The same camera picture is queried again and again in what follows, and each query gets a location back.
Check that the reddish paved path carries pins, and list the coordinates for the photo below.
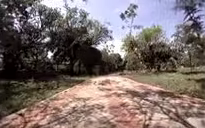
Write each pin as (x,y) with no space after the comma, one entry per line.
(106,106)

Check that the group of green trees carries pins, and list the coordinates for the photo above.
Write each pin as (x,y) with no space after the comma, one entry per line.
(160,50)

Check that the wood of dark trees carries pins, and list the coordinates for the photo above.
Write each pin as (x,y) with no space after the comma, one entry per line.
(40,43)

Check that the grass verge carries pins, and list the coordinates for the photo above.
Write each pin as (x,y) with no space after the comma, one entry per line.
(176,81)
(16,93)

